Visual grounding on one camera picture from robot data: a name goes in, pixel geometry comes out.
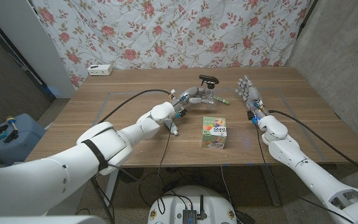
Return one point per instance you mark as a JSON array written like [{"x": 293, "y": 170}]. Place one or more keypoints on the white board panel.
[{"x": 20, "y": 31}]

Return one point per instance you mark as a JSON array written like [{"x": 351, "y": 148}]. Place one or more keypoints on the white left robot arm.
[{"x": 73, "y": 161}]

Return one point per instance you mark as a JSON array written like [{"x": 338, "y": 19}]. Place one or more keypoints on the floral cloth backdrop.
[{"x": 172, "y": 31}]

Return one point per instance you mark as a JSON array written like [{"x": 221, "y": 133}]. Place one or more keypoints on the white power strip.
[{"x": 99, "y": 70}]

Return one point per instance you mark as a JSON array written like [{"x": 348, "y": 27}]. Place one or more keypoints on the black trigger spray cap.
[{"x": 209, "y": 80}]

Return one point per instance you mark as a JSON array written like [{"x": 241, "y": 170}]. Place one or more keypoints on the green whiteboard marker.
[{"x": 224, "y": 101}]

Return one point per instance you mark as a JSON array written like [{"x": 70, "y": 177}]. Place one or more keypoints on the clear plastic bottle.
[{"x": 212, "y": 104}]

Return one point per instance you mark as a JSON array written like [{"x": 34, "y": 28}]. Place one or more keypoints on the grey table leg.
[{"x": 270, "y": 186}]

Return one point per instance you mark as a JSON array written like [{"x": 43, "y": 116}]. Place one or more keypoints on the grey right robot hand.
[{"x": 252, "y": 95}]

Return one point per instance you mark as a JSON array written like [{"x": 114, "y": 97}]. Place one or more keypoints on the black brush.
[{"x": 11, "y": 137}]

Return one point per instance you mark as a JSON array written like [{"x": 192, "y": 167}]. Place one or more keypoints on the black round disc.
[{"x": 134, "y": 175}]

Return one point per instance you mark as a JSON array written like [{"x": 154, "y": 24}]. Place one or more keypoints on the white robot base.
[{"x": 179, "y": 205}]

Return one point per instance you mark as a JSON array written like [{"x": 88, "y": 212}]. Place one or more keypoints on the blue plastic container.
[{"x": 23, "y": 146}]

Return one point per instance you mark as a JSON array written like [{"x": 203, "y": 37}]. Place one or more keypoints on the white table leg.
[{"x": 112, "y": 189}]

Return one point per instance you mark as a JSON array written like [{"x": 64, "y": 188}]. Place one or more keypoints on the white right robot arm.
[{"x": 297, "y": 155}]

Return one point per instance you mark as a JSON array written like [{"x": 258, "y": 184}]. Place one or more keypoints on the blue hand tool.
[{"x": 0, "y": 136}]

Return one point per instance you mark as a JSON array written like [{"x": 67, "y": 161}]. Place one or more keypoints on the yellow and blue knob tool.
[{"x": 11, "y": 121}]

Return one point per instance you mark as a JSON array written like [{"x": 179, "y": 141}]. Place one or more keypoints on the white toothpaste tube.
[{"x": 172, "y": 129}]

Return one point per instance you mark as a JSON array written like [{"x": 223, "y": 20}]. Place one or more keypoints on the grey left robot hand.
[{"x": 191, "y": 95}]

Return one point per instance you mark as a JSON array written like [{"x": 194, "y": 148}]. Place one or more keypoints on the black stand pole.
[{"x": 307, "y": 18}]

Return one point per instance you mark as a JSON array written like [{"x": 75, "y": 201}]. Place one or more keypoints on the colourful small cardboard box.
[{"x": 214, "y": 133}]

